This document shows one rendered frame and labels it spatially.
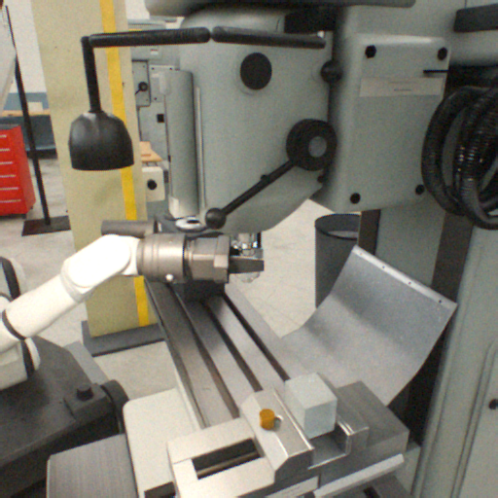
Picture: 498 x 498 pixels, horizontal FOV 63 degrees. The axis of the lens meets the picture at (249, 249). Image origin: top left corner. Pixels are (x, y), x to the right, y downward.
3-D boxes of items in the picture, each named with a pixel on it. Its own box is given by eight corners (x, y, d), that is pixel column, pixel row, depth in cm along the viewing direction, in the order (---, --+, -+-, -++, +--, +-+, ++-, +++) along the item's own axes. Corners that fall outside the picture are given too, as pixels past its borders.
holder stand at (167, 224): (184, 303, 109) (179, 232, 101) (158, 271, 126) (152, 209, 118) (225, 292, 114) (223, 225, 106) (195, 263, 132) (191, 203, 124)
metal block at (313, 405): (302, 442, 58) (304, 409, 55) (283, 411, 63) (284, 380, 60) (334, 430, 59) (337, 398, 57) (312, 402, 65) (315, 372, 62)
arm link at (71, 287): (135, 258, 68) (65, 302, 67) (149, 265, 77) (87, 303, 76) (116, 227, 69) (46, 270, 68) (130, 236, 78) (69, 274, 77)
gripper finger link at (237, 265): (264, 272, 73) (229, 272, 73) (264, 256, 71) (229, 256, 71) (264, 276, 71) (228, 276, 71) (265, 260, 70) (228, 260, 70)
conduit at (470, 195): (457, 243, 53) (495, 68, 45) (374, 208, 66) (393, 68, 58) (550, 225, 59) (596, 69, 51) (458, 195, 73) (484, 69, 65)
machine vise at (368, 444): (191, 563, 51) (185, 505, 47) (165, 467, 64) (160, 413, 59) (410, 469, 63) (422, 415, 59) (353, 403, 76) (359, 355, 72)
